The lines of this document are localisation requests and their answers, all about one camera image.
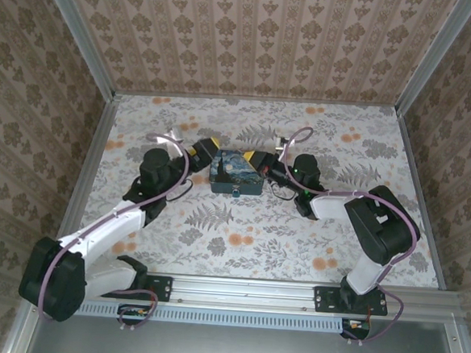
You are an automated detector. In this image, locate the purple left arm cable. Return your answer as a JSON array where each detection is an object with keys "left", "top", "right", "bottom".
[{"left": 37, "top": 125, "right": 194, "bottom": 331}]

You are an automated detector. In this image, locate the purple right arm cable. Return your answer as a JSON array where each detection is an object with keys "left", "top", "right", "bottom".
[{"left": 271, "top": 125, "right": 429, "bottom": 287}]

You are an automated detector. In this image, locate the thin black cable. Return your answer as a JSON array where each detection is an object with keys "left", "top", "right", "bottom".
[
  {"left": 264, "top": 178, "right": 301, "bottom": 202},
  {"left": 165, "top": 177, "right": 195, "bottom": 205}
]

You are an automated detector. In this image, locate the starry night print box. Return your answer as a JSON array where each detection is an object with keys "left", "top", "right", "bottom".
[{"left": 208, "top": 147, "right": 267, "bottom": 198}]

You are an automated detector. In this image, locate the aluminium side frame rail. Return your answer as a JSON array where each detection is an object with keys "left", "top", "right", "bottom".
[
  {"left": 0, "top": 86, "right": 122, "bottom": 353},
  {"left": 379, "top": 106, "right": 471, "bottom": 353}
]

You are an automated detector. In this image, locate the grey slotted cable duct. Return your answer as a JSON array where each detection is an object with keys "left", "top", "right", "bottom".
[{"left": 76, "top": 301, "right": 346, "bottom": 334}]

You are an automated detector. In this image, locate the aluminium front frame rail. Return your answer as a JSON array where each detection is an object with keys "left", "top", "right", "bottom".
[{"left": 141, "top": 268, "right": 469, "bottom": 322}]

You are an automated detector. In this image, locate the grey metal plate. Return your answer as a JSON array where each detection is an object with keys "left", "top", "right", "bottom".
[{"left": 24, "top": 295, "right": 469, "bottom": 353}]

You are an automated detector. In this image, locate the floral print tablecloth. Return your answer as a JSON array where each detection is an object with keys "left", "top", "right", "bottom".
[{"left": 57, "top": 83, "right": 453, "bottom": 293}]

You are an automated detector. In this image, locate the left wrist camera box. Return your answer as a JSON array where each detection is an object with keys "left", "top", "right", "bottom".
[{"left": 165, "top": 126, "right": 185, "bottom": 143}]

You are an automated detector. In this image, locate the aluminium corner frame post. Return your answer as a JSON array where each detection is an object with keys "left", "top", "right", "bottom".
[
  {"left": 30, "top": 0, "right": 123, "bottom": 98},
  {"left": 395, "top": 0, "right": 471, "bottom": 121}
]

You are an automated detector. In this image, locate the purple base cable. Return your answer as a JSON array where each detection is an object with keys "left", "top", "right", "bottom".
[
  {"left": 114, "top": 287, "right": 160, "bottom": 332},
  {"left": 344, "top": 283, "right": 406, "bottom": 347}
]

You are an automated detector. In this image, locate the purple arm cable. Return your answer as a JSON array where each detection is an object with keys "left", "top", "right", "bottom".
[
  {"left": 271, "top": 125, "right": 429, "bottom": 287},
  {"left": 37, "top": 125, "right": 194, "bottom": 331}
]

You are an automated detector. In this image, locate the aluminium back frame rail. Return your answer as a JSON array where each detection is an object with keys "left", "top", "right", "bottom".
[{"left": 114, "top": 88, "right": 401, "bottom": 114}]

